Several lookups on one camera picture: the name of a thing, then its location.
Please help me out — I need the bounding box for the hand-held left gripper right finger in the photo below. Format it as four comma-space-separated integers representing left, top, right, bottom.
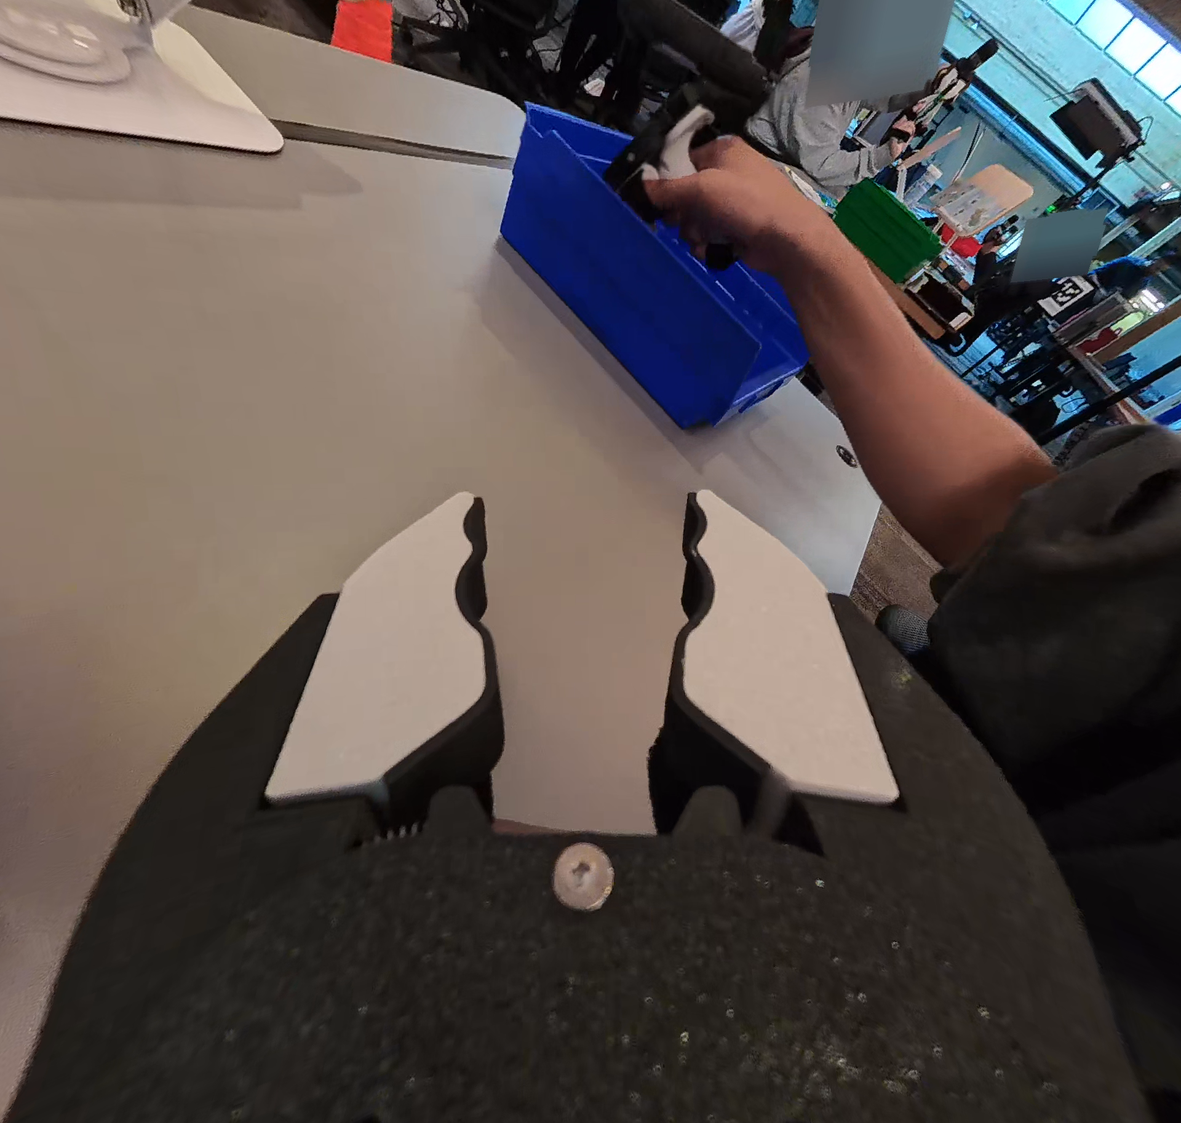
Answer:
662, 490, 902, 809

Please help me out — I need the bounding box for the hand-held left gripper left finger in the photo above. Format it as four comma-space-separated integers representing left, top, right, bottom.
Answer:
264, 493, 504, 809

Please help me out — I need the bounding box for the blue plastic bin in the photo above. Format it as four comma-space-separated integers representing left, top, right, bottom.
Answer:
499, 102, 814, 431

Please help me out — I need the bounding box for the person's right forearm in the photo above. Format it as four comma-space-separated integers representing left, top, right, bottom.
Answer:
795, 233, 1066, 566

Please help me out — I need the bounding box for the person's right hand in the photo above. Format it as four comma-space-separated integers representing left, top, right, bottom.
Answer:
641, 134, 845, 279

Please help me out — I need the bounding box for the green box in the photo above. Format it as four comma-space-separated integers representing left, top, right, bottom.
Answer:
832, 176, 944, 287

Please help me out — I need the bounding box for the orange striped bar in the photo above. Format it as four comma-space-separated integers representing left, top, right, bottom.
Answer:
331, 0, 396, 64

